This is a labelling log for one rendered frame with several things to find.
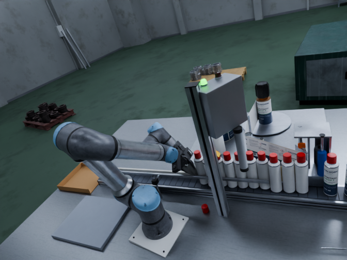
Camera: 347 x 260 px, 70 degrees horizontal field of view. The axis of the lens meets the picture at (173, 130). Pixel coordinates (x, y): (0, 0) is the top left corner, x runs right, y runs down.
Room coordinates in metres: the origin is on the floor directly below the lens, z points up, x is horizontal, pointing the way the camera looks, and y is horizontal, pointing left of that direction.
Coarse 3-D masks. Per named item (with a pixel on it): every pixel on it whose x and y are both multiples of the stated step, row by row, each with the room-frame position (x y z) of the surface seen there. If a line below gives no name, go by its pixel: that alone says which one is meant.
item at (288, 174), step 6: (288, 156) 0.80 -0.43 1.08; (282, 162) 0.81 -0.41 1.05; (288, 162) 0.80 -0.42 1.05; (282, 168) 0.81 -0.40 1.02; (288, 168) 0.79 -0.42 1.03; (282, 174) 0.81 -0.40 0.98; (288, 174) 0.79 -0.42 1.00; (294, 174) 0.80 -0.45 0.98; (282, 180) 0.82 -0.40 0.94; (288, 180) 0.79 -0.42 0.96; (294, 180) 0.79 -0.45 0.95; (288, 186) 0.79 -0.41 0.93; (294, 186) 0.79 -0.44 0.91; (288, 192) 0.79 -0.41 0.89
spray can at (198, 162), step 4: (196, 152) 1.03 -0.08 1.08; (196, 156) 1.02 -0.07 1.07; (200, 156) 1.02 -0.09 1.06; (196, 160) 1.02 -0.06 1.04; (200, 160) 1.01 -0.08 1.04; (196, 164) 1.02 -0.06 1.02; (200, 164) 1.01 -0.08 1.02; (196, 168) 1.03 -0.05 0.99; (200, 168) 1.01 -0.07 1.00; (200, 172) 1.01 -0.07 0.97; (204, 172) 1.01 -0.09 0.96; (200, 180) 1.02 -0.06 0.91; (204, 180) 1.01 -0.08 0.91; (204, 184) 1.01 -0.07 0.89
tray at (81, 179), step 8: (80, 168) 1.66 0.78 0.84; (88, 168) 1.63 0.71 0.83; (72, 176) 1.58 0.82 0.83; (80, 176) 1.55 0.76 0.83; (88, 176) 1.51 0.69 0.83; (96, 176) 1.48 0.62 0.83; (64, 184) 1.51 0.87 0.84; (72, 184) 1.48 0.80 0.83; (80, 184) 1.45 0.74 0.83; (88, 184) 1.42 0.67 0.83; (96, 184) 1.39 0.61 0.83; (88, 192) 1.32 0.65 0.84
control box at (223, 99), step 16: (224, 80) 0.84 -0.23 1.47; (240, 80) 0.84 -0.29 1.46; (208, 96) 0.78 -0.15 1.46; (224, 96) 0.80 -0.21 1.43; (240, 96) 0.83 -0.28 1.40; (208, 112) 0.79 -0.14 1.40; (224, 112) 0.80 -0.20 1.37; (240, 112) 0.83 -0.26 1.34; (208, 128) 0.81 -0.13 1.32; (224, 128) 0.79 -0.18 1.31
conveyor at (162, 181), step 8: (136, 176) 1.27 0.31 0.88; (144, 176) 1.25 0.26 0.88; (160, 176) 1.20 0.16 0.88; (160, 184) 1.13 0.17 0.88; (168, 184) 1.11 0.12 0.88; (176, 184) 1.09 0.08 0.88; (184, 184) 1.07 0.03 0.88; (192, 184) 1.05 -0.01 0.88; (200, 184) 1.03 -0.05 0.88; (248, 192) 0.87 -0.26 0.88; (256, 192) 0.85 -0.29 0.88; (264, 192) 0.84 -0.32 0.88; (272, 192) 0.83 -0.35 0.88; (280, 192) 0.81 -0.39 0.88; (296, 192) 0.78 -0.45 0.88; (312, 192) 0.76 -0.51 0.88; (320, 192) 0.75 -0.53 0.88; (336, 200) 0.69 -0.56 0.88; (344, 200) 0.67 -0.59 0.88
